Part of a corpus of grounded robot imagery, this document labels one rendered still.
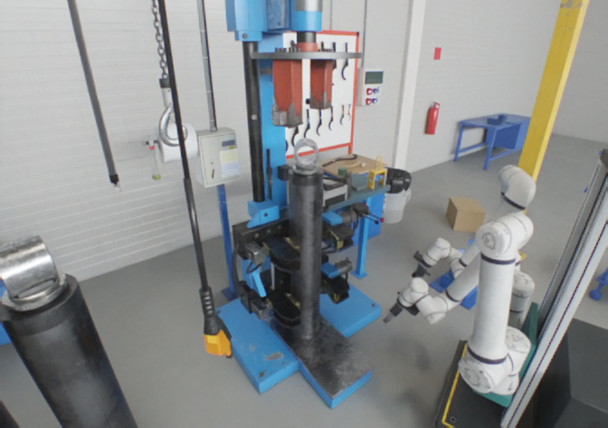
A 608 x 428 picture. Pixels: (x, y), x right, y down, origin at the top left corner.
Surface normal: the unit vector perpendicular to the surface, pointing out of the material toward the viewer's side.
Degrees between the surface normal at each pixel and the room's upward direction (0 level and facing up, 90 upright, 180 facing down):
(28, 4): 90
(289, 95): 90
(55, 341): 90
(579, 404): 90
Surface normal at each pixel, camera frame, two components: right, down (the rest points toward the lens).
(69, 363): 0.73, 0.29
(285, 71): -0.47, 0.37
